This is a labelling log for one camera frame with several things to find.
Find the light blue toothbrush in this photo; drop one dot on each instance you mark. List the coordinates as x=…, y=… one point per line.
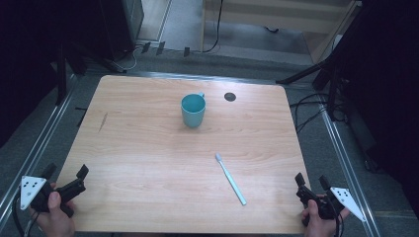
x=230, y=179

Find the light wooden furniture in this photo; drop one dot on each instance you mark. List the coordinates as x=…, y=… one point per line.
x=280, y=15

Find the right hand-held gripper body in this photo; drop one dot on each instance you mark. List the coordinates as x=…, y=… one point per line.
x=346, y=200

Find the black stand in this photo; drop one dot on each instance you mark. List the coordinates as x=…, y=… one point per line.
x=61, y=75
x=316, y=70

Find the person's left hand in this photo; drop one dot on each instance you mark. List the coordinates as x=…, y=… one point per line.
x=54, y=219

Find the person's right hand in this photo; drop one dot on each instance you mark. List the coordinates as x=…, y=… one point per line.
x=318, y=223

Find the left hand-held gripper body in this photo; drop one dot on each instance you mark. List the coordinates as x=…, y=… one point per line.
x=33, y=191

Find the black clip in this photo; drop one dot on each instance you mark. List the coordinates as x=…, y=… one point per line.
x=160, y=48
x=146, y=47
x=186, y=51

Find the dark cabinet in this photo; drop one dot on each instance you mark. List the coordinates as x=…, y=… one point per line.
x=122, y=26

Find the metal floor rail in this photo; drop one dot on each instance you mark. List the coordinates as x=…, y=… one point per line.
x=39, y=141
x=346, y=164

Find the dark round table cap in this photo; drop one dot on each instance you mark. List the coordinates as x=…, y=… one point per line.
x=230, y=96

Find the teal cup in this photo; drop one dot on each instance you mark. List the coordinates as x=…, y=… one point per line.
x=193, y=110

